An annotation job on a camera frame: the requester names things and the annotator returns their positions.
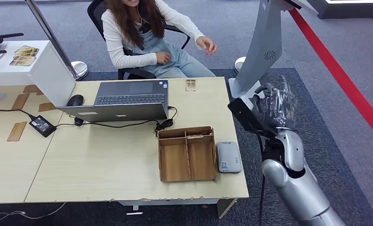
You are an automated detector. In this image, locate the chrome stanchion base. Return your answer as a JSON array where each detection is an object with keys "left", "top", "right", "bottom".
[{"left": 234, "top": 56, "right": 247, "bottom": 73}]

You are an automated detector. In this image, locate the wooden divided tray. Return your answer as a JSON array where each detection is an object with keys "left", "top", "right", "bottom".
[{"left": 157, "top": 126, "right": 218, "bottom": 184}]

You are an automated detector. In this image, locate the black power adapter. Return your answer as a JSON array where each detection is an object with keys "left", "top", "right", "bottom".
[{"left": 28, "top": 115, "right": 57, "bottom": 138}]

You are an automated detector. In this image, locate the black mains power cord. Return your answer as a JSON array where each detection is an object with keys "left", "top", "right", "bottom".
[{"left": 0, "top": 109, "right": 37, "bottom": 121}]

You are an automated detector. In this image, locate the black laptop charging cable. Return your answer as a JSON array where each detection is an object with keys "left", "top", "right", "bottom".
[{"left": 54, "top": 106, "right": 178, "bottom": 138}]

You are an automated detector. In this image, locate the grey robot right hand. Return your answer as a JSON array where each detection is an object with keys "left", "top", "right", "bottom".
[{"left": 252, "top": 74, "right": 298, "bottom": 132}]

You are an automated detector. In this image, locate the grey kiosk stand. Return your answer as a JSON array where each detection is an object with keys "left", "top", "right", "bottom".
[{"left": 228, "top": 0, "right": 319, "bottom": 100}]

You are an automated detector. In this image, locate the white counter box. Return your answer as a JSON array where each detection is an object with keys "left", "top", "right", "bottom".
[{"left": 0, "top": 40, "right": 77, "bottom": 108}]

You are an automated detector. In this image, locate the black computer mouse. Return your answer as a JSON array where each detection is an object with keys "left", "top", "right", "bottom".
[{"left": 66, "top": 94, "right": 85, "bottom": 107}]

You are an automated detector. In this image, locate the person's left hand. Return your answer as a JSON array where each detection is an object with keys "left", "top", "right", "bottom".
[{"left": 195, "top": 36, "right": 218, "bottom": 56}]

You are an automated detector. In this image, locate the person's right hand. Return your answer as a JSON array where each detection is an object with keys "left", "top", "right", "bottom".
[{"left": 155, "top": 51, "right": 172, "bottom": 65}]

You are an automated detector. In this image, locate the black office chair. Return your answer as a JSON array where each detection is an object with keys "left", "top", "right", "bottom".
[{"left": 87, "top": 0, "right": 191, "bottom": 81}]

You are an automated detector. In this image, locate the person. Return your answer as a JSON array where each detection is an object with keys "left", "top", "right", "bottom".
[{"left": 101, "top": 0, "right": 218, "bottom": 79}]

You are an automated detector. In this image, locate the grey laptop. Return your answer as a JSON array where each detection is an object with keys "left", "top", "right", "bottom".
[{"left": 56, "top": 80, "right": 169, "bottom": 123}]

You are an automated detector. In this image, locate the white floor cable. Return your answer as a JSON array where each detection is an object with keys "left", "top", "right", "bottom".
[{"left": 0, "top": 202, "right": 67, "bottom": 220}]

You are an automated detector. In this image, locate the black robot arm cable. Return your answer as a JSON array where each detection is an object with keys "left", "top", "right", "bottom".
[{"left": 257, "top": 135, "right": 267, "bottom": 226}]

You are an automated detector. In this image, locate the chrome stanchion pole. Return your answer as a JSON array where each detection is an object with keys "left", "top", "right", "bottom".
[{"left": 24, "top": 0, "right": 89, "bottom": 81}]

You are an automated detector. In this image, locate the grey desk underframe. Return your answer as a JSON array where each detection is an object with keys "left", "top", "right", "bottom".
[{"left": 118, "top": 198, "right": 238, "bottom": 219}]

